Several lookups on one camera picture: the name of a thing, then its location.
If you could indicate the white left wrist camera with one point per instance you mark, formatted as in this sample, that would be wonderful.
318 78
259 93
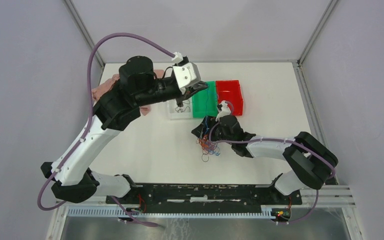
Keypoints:
186 75

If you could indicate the red plastic bin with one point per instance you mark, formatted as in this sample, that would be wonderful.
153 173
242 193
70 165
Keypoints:
230 91

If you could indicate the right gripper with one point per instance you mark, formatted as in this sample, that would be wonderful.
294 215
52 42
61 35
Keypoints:
199 130

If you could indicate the green plastic bin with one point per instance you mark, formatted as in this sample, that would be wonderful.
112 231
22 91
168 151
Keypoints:
204 103

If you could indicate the clear plastic bin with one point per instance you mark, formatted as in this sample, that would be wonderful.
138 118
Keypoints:
176 112

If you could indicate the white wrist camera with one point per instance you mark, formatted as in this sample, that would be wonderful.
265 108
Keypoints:
186 75
224 108

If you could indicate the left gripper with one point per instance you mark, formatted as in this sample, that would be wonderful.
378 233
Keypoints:
197 87

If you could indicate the aluminium frame rail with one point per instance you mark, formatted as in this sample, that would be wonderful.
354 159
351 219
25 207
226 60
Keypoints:
335 196

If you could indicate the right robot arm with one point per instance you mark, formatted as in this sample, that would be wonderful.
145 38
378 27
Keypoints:
311 163

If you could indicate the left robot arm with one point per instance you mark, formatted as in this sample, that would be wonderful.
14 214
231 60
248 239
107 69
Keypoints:
138 86

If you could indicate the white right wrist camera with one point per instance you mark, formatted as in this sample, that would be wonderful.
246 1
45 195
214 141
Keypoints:
224 108

